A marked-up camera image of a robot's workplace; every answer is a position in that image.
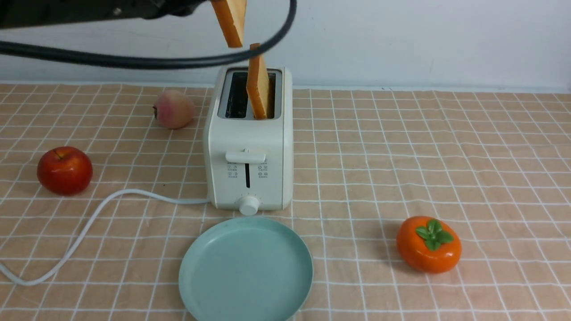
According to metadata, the toast slice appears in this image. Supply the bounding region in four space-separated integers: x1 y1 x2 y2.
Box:
246 55 270 119
211 0 248 48

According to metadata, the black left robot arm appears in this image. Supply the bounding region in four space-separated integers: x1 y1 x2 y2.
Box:
0 0 203 30

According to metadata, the white two-slot toaster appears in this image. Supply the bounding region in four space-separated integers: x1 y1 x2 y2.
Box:
203 66 294 215

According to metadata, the light green round plate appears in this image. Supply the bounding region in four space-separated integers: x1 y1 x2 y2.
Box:
178 216 314 321

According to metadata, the pink peach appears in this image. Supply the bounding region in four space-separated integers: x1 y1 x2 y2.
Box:
153 90 196 129

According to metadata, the orange persimmon with green leaves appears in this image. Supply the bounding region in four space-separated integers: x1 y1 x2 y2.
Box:
396 216 463 274

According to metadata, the orange checkered tablecloth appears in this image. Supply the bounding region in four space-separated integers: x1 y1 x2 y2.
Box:
0 84 571 321

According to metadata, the red apple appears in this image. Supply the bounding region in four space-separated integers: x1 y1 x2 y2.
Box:
36 146 93 196

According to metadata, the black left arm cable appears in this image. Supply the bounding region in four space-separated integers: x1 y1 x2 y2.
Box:
0 0 298 70

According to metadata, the white toaster power cable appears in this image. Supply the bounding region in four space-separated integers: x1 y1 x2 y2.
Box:
0 189 210 286

